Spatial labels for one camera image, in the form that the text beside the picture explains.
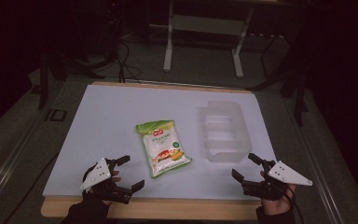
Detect white table sheet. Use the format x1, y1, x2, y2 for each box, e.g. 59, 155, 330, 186
42, 84, 277, 201

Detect aluminium floor rail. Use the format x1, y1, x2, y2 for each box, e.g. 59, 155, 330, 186
0, 118, 49, 216
283, 99, 348, 224

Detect person's left hand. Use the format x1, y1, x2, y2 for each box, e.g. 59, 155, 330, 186
103, 169, 122, 207

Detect white metal desk frame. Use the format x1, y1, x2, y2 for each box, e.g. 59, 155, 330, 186
162, 0, 255, 79

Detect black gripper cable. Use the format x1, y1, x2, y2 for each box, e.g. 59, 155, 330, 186
283, 184, 306, 224

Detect black floor socket plate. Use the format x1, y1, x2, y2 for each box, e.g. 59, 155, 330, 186
45, 108, 68, 122

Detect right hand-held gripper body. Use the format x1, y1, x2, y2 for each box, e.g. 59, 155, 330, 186
241, 159, 313, 202

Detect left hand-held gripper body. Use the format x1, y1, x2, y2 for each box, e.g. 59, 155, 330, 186
79, 157, 134, 205

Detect person's right hand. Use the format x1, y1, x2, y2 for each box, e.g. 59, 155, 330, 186
259, 170, 297, 217

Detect green and white snack packet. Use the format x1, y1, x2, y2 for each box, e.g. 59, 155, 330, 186
135, 119, 193, 179

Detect black floor cables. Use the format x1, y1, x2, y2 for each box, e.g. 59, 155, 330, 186
115, 38, 143, 84

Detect black metal stand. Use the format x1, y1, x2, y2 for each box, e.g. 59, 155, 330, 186
37, 50, 67, 110
279, 59, 310, 128

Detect clear plastic container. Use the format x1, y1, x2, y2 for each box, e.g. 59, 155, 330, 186
198, 99, 253, 163

